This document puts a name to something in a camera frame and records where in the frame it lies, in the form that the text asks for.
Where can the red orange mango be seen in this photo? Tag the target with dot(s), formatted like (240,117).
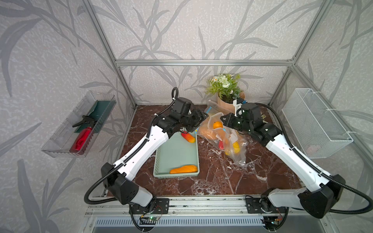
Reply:
(188,137)

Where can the yellow orange mango small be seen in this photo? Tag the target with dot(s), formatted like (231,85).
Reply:
(236,147)

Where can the clear plastic wall tray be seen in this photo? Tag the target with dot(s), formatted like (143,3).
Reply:
(60,143)

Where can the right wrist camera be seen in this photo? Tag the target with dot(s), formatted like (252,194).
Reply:
(247,111)

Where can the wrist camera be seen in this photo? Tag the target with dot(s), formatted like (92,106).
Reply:
(181,108)
(247,111)

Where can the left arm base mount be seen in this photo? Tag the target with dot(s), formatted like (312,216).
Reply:
(156,206)

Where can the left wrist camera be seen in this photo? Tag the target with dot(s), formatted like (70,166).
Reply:
(181,108)

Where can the large orange mango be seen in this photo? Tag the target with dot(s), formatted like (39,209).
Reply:
(217,125)

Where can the red handled brush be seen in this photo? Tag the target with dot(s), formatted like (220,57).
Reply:
(81,143)

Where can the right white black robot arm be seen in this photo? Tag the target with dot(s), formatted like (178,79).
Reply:
(321,191)

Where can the white wire mesh basket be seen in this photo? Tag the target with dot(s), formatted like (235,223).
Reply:
(318,131)

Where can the dark green cloth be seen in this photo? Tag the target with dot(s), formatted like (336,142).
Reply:
(100,111)

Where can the clear zip-top bag pink zipper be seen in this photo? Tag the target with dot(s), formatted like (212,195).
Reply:
(213,108)

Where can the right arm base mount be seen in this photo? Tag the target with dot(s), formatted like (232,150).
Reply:
(257,205)

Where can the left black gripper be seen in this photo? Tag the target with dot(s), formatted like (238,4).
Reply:
(198,117)

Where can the potted artificial plant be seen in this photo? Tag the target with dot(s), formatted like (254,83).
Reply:
(227,89)

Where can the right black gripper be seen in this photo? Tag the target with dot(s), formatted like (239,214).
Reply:
(229,119)

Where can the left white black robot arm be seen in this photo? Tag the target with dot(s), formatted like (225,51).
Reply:
(118,177)

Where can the black pruning shears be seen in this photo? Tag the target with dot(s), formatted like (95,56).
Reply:
(86,119)

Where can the green perforated plastic basket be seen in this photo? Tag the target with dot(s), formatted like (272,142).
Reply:
(174,154)

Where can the long orange mango front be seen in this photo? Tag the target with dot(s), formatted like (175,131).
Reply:
(184,169)

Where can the clear zip-top bag white print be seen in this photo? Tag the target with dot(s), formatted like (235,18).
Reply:
(240,158)

